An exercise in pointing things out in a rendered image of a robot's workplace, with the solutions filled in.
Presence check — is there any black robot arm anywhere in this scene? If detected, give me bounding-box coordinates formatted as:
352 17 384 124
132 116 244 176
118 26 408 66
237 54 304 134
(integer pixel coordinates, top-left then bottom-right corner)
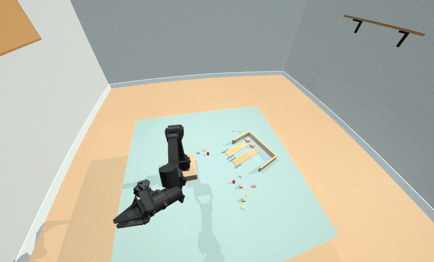
133 124 191 205

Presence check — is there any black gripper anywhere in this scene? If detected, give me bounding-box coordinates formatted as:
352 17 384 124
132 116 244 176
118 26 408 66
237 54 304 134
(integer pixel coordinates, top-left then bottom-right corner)
113 189 170 228

